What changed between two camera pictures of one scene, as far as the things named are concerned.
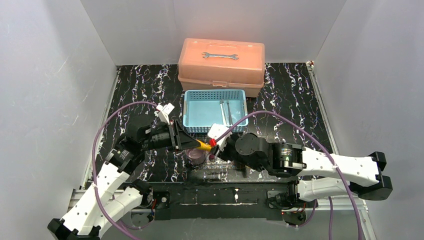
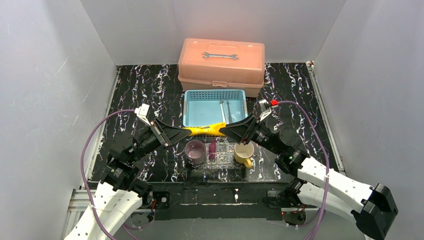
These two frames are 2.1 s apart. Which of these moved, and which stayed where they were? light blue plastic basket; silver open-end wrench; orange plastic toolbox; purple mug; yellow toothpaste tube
Moved: yellow toothpaste tube; light blue plastic basket
Stayed: silver open-end wrench; purple mug; orange plastic toolbox
